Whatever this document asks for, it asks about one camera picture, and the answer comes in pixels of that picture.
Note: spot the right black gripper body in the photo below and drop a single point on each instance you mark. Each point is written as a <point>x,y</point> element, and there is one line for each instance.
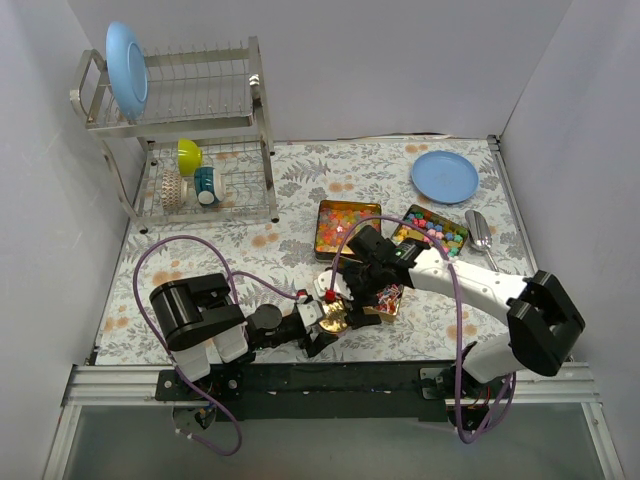
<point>357,282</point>

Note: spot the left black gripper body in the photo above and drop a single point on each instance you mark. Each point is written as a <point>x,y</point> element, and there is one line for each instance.
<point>310,332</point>

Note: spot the gold round lid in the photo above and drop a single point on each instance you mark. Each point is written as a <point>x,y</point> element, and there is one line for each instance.
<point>335,318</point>

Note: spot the tin of star candies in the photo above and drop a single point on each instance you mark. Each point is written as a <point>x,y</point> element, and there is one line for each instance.
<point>451,235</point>

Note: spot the silver metal scoop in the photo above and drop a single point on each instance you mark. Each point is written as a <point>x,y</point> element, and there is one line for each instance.
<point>481,236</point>

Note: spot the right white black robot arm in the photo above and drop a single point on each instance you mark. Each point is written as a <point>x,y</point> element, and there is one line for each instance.
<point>543,322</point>

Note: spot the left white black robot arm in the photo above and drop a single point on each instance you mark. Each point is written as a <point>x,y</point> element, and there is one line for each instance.
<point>196,310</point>

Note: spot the tin of gummy candies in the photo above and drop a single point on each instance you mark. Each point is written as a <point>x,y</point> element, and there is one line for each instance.
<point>334,219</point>

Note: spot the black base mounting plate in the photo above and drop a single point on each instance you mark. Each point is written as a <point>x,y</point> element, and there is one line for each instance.
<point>421,390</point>

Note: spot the floral table mat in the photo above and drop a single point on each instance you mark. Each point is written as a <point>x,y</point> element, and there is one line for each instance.
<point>283,253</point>

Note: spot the blue plate on table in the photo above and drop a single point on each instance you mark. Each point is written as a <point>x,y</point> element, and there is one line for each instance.
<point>445,177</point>

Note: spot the teal white cup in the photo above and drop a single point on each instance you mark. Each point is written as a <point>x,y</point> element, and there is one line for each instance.
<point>209,186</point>

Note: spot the patterned beige cup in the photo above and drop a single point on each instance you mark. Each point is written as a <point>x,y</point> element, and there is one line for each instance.
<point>175,191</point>

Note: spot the steel dish rack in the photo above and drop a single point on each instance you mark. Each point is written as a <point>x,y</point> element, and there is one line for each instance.
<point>215,97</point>

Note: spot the yellow green bowl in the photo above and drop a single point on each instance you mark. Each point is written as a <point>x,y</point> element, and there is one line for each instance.
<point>189,156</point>

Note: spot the blue plate in rack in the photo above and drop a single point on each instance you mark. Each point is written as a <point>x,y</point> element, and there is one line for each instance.
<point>127,70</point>

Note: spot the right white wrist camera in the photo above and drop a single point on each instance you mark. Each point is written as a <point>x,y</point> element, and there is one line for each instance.
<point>330,287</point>

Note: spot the aluminium frame rail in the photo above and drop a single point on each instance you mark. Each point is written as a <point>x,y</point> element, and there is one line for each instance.
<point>136,385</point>

